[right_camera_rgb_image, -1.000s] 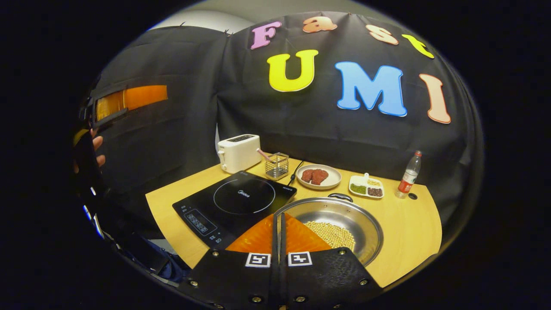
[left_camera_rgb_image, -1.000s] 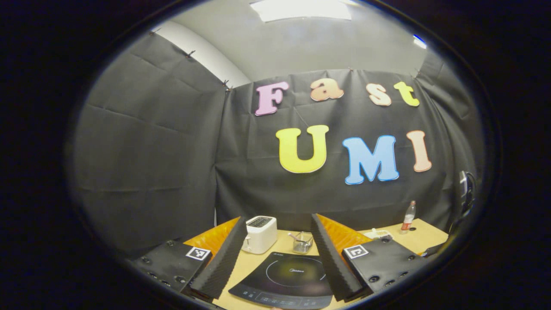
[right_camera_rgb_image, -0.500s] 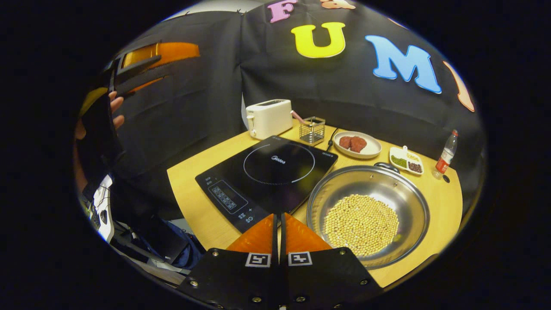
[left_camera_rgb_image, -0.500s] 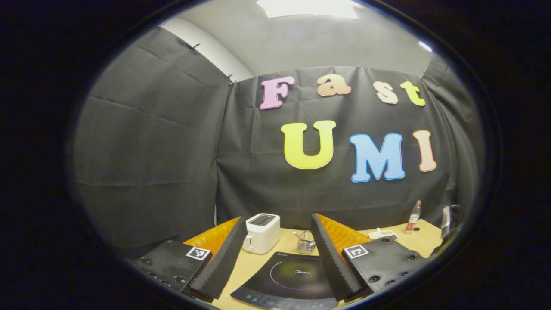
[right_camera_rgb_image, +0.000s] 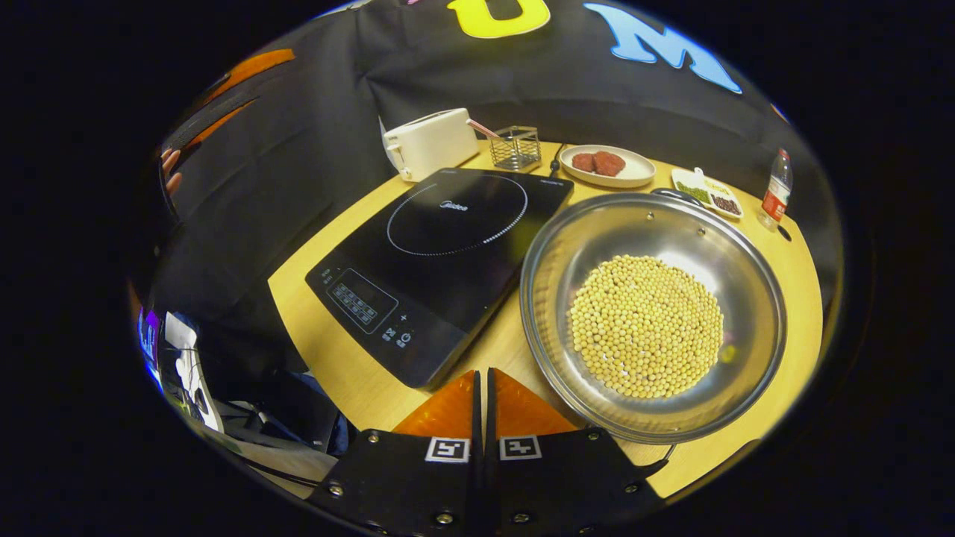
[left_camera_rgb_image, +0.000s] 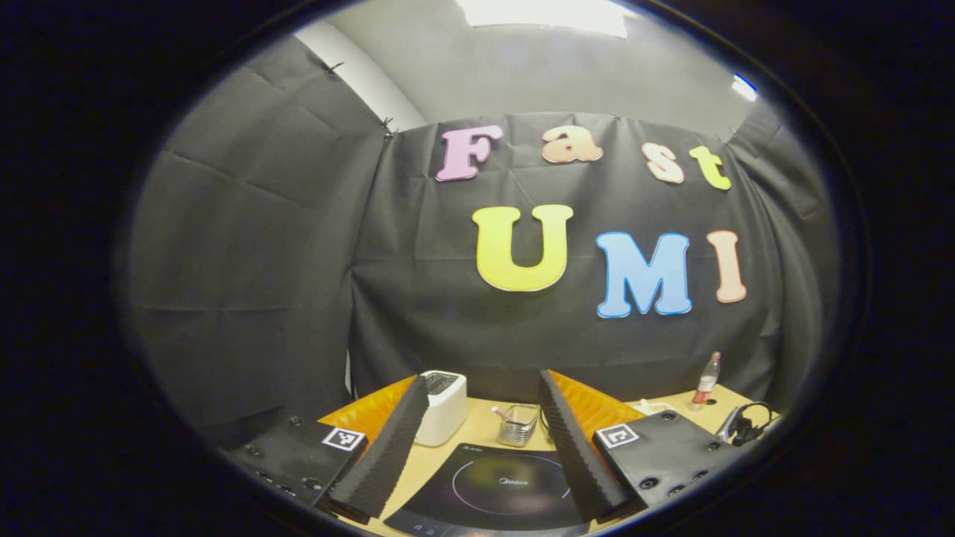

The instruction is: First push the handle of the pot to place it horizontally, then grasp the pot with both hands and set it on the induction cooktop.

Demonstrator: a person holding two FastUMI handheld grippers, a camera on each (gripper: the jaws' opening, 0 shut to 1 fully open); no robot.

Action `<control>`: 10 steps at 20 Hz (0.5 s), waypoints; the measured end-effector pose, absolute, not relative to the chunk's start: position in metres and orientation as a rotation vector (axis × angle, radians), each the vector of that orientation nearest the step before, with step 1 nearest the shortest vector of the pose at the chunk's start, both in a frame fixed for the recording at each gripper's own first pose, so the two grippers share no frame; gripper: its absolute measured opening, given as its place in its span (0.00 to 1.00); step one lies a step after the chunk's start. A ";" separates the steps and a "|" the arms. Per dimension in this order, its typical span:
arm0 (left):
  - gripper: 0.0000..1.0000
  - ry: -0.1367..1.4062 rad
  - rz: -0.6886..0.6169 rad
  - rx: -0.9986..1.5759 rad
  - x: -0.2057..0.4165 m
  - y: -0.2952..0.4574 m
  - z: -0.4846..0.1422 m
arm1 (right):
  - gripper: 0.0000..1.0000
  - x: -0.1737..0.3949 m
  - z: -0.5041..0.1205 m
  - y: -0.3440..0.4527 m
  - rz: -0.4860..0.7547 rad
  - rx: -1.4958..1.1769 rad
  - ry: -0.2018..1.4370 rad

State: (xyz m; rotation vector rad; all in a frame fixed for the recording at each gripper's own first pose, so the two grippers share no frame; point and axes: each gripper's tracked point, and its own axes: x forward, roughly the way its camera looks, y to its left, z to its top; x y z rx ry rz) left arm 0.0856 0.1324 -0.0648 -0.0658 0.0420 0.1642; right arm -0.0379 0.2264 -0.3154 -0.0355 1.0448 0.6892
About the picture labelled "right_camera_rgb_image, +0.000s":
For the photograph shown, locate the plastic water bottle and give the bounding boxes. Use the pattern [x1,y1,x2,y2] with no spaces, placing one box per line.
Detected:
[757,148,793,230]

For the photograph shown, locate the round white plate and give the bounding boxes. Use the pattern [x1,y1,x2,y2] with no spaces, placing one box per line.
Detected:
[560,145,657,189]

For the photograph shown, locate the stainless steel pot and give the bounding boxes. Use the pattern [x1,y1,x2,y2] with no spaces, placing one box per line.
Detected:
[520,188,787,467]

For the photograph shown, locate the wire mesh basket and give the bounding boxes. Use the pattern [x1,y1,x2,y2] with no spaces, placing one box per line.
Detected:
[489,125,542,172]

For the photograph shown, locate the person's dark trousers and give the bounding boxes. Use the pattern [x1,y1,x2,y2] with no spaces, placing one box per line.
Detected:
[246,369,351,456]

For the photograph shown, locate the white toaster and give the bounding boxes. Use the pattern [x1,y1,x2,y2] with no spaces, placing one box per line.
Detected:
[382,108,480,183]

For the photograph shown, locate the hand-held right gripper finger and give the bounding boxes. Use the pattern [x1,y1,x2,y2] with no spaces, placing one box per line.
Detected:
[485,368,669,536]
[310,371,484,536]

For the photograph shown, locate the white divided bean dish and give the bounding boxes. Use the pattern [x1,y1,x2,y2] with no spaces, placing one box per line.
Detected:
[671,167,745,219]

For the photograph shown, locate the blue lit screen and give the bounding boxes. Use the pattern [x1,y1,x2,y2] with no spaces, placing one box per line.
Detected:
[138,307,163,389]

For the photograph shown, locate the pile of soybeans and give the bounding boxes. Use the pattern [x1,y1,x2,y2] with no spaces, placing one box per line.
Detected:
[567,255,724,399]

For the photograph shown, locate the black induction cooktop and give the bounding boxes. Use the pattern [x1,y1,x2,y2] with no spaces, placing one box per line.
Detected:
[305,168,574,390]

